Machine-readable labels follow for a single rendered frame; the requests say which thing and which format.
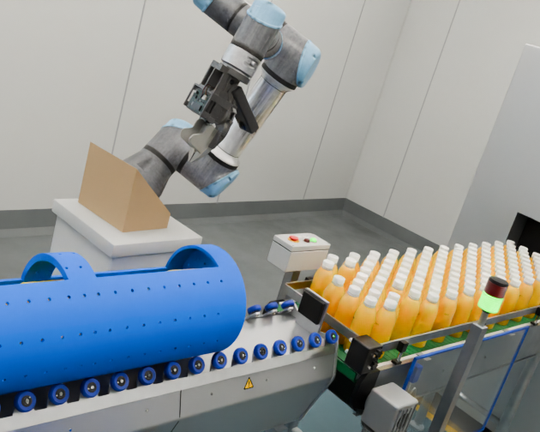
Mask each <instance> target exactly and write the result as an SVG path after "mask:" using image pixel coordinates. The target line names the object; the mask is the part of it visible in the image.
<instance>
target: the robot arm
mask: <svg viewBox="0 0 540 432"><path fill-rule="evenodd" d="M193 3H194V5H195V6H196V7H197V8H198V9H200V10H201V12H202V13H204V14H206V15H207V16H208V17H210V18H211V19H212V20H213V21H215V22H216V23H218V24H219V25H220V26H221V27H222V28H224V30H226V31H227V32H228V33H229V34H231V35H232V36H233V39H232V41H231V42H230V44H229V45H228V47H227V49H226V51H225V53H224V55H223V56H222V58H221V61H222V63H218V62H217V61H215V60H213V61H212V63H211V64H210V66H209V68H208V70H207V72H206V74H205V75H204V77H203V79H202V80H201V83H200V84H199V85H198V84H197V83H195V84H194V85H193V86H192V88H191V90H190V92H189V94H188V96H187V98H186V100H185V101H184V102H183V105H186V106H187V108H188V109H190V110H191V111H192V112H194V113H195V114H197V115H199V116H200V117H199V119H197V120H196V122H195V124H194V126H193V125H192V124H190V123H188V122H186V121H184V120H182V119H177V118H173V119H171V120H170V121H169V122H168V123H167V124H166V125H164V126H162V127H161V129H160V131H159V132H158V133H157V134H156V135H155V136H154V137H153V138H152V139H151V140H150V141H149V142H148V143H147V144H146V146H144V148H142V150H140V151H139V152H138V153H135V154H133V155H131V156H129V157H128V158H126V159H124V160H123V161H124V162H126V163H128V164H129V165H132V166H133V167H134V168H136V169H137V170H138V171H139V172H140V174H141V175H142V176H143V177H144V179H145V180H146V181H147V183H148V184H149V186H150V187H151V188H152V190H153V191H154V193H155V194H156V195H157V196H158V198H160V196H161V195H162V193H163V191H164V189H165V186H166V184H167V182H168V180H169V178H170V177H171V175H172V174H173V173H174V172H175V171H177V172H178V173H180V174H181V175H182V176H183V177H185V178H186V179H187V180H188V181H189V182H191V183H192V184H193V185H194V186H196V188H198V189H199V190H200V192H202V193H204V194H205V195H207V196H208V197H211V198H214V197H216V196H217V195H219V194H220V193H222V192H223V191H224V190H225V189H226V188H227V187H228V186H229V185H230V184H231V183H232V182H233V181H234V180H235V179H236V178H237V177H238V175H239V171H238V170H237V168H238V166H239V165H240V161H239V156H240V155H241V153H242V152H243V150H244V149H245V148H246V146H248V144H249V143H250V141H251V140H252V139H253V137H254V136H255V134H256V133H257V131H258V130H259V129H260V127H261V126H262V124H264V122H265V121H266V120H267V118H268V117H269V115H270V114H271V113H272V111H273V109H274V108H275V107H276V105H277V104H278V103H279V102H280V100H281V99H282V98H283V96H284V95H285V93H287V92H291V91H294V90H295V89H296V88H297V87H300V88H302V87H304V86H305V85H306V84H307V83H308V81H309V79H310V78H311V76H312V75H313V74H314V72H315V69H316V68H317V65H318V63H319V62H320V59H321V51H320V49H319V48H318V47H316V46H315V45H314V44H313V43H312V41H311V40H308V39H307V38H305V37H304V36H303V35H302V34H300V32H298V31H297V30H296V29H295V28H293V27H292V26H291V25H289V24H288V23H287V22H285V18H286V15H285V12H284V11H283V10H282V9H281V8H279V7H278V6H277V5H275V4H273V3H271V2H269V1H268V0H254V2H253V3H252V4H250V3H248V2H246V1H245V0H193ZM263 59H265V61H264V62H263V64H262V65H261V76H260V78H259V79H258V80H257V82H256V83H255V84H254V86H253V87H252V88H251V90H250V91H249V93H248V94H247V96H245V93H244V91H243V88H242V87H240V86H238V84H239V82H242V83H243V84H245V85H248V84H249V81H250V79H249V78H253V76H254V74H255V72H256V70H257V69H258V67H259V66H260V64H261V61H262V60H263ZM193 90H195V92H194V93H193V95H192V97H191V99H190V101H188V99H189V96H190V94H191V93H192V92H193ZM214 123H215V126H216V127H215V128H214V126H213V125H212V124H214Z"/></svg>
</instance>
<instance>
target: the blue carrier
mask: <svg viewBox="0 0 540 432"><path fill-rule="evenodd" d="M204 267H207V268H204ZM55 268H57V269H58V271H59V272H60V274H62V275H52V273H53V271H54V270H55ZM189 268H198V269H189ZM174 269H188V270H177V271H169V270H174ZM166 271H168V272H166ZM53 279H64V280H58V281H48V282H38V283H27V284H21V283H22V282H31V281H41V280H53ZM163 287H164V288H163ZM97 294H98V295H97ZM48 299H49V300H50V301H48ZM27 301H28V302H29V303H28V302H27ZM6 304H8V305H6ZM245 314H246V292H245V287H244V282H243V278H242V275H241V273H240V271H239V269H238V267H237V264H236V262H234V260H233V259H232V258H231V256H230V255H229V254H228V253H227V252H225V251H224V250H223V249H222V248H220V247H218V246H215V245H212V244H197V245H186V246H183V247H182V248H180V249H178V250H177V251H175V252H174V253H173V255H172V256H171V257H170V259H169V260H168V262H167V263H166V265H165V267H150V268H138V269H127V270H116V271H105V272H94V271H93V269H92V268H91V266H90V265H89V263H88V262H87V261H86V260H85V259H84V258H83V257H82V256H81V255H79V254H77V253H75V252H56V253H41V254H37V255H35V256H34V257H33V258H32V259H31V260H30V261H29V262H28V264H27V265H26V266H25V268H24V271H23V273H22V276H21V278H19V279H0V395H3V394H7V393H15V392H20V391H24V390H28V389H33V388H37V387H45V386H50V385H54V384H58V383H64V382H68V381H76V380H80V379H85V378H89V377H94V376H98V375H106V374H110V373H115V372H119V371H124V370H128V369H136V368H140V367H145V366H149V365H154V364H158V363H166V362H170V361H175V360H179V359H184V358H188V357H196V356H200V355H205V354H209V353H214V352H218V351H223V350H225V349H227V348H228V347H229V346H231V345H232V344H233V343H234V342H235V340H236V339H237V337H238V335H239V334H240V332H241V330H242V328H243V323H244V319H245ZM142 325H143V326H142ZM79 334H80V335H79ZM61 337H62V338H61ZM41 339H42V340H41ZM20 342H21V344H20Z"/></svg>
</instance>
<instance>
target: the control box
mask: <svg viewBox="0 0 540 432"><path fill-rule="evenodd" d="M291 235H292V236H296V237H298V238H299V240H296V241H292V240H291V239H290V238H289V236H291ZM300 236H301V237H300ZM312 237H313V238H315V239H316V242H313V241H311V240H310V238H312ZM304 238H308V239H309V240H310V241H309V243H308V242H305V241H304ZM329 248H330V243H327V242H326V241H324V240H322V239H321V238H319V237H318V236H316V235H315V234H313V233H302V234H284V235H274V238H273V243H272V246H271V248H270V252H269V255H268V258H267V260H268V261H270V262H272V264H274V265H275V266H276V267H278V268H280V269H281V270H283V271H284V272H294V271H302V270H311V269H319V268H320V266H321V264H322V263H323V261H324V260H326V257H327V252H328V250H329Z"/></svg>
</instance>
